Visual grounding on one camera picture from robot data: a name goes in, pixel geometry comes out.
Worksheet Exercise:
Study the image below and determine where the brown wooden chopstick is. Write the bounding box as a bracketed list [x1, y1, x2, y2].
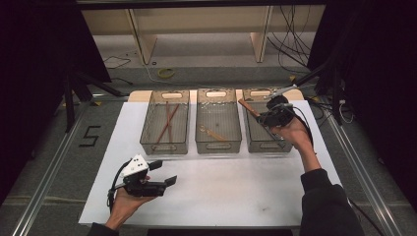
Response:
[165, 101, 173, 143]
[156, 103, 181, 145]

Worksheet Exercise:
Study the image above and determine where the bundle of black cables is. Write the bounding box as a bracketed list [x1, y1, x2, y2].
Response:
[267, 4, 317, 75]

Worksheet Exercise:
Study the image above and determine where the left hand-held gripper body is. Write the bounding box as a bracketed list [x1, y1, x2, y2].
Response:
[121, 153, 168, 198]

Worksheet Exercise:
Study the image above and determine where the aluminium floor rail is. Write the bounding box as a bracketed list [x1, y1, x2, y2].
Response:
[323, 107, 405, 236]
[11, 101, 91, 236]

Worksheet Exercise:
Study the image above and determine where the white table cover sheet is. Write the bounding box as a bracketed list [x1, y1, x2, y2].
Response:
[78, 99, 360, 229]

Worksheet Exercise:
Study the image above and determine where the white floor cable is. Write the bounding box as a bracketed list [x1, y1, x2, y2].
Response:
[142, 62, 198, 89]

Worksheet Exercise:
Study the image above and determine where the black metal stand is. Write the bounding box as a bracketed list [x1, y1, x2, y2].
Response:
[63, 70, 131, 134]
[286, 62, 345, 126]

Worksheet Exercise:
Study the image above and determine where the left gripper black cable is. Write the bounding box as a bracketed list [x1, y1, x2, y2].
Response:
[107, 160, 132, 211]

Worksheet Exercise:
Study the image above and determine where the thin black floor cable loop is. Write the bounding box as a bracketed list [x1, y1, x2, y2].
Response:
[101, 55, 132, 71]

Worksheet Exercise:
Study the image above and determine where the person's left hand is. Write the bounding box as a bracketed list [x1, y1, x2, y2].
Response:
[104, 175, 158, 232]

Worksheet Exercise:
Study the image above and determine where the short white cable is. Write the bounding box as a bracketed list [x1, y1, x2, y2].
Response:
[338, 99, 355, 125]

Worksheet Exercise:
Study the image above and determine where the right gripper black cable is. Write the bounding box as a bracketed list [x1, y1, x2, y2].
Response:
[284, 102, 317, 155]

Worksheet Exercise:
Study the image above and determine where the person's right hand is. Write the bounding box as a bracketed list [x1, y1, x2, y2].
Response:
[269, 116, 321, 173]

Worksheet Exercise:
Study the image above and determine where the light wooden desk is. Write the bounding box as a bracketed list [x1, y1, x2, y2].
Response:
[80, 4, 327, 66]

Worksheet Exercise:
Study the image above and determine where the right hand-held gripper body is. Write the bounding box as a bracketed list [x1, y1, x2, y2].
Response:
[257, 84, 298, 130]

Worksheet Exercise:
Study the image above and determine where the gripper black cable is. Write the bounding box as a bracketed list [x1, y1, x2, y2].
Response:
[284, 102, 317, 155]
[107, 160, 132, 211]

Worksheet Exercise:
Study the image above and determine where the black curtain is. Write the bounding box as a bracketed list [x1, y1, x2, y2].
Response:
[307, 0, 417, 211]
[0, 0, 111, 205]

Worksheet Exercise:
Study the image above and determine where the black metal frame bar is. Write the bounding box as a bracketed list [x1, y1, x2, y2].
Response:
[74, 0, 328, 10]

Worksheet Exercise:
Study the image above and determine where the yellow tape roll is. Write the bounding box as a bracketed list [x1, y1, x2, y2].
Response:
[156, 67, 176, 80]

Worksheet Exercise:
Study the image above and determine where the grey translucent plastic bin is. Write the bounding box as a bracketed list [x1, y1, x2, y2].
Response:
[241, 88, 298, 154]
[195, 88, 243, 155]
[140, 89, 191, 155]

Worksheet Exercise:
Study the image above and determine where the wooden-handled metal fork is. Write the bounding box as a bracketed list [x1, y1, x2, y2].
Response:
[238, 98, 284, 142]

